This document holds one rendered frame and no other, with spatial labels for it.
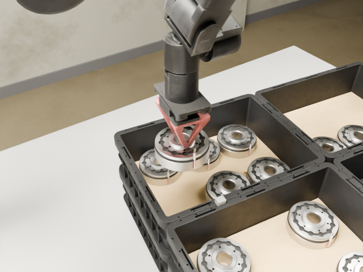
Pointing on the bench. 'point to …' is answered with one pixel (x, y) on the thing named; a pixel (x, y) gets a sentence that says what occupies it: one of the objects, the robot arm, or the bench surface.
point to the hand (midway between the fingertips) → (181, 136)
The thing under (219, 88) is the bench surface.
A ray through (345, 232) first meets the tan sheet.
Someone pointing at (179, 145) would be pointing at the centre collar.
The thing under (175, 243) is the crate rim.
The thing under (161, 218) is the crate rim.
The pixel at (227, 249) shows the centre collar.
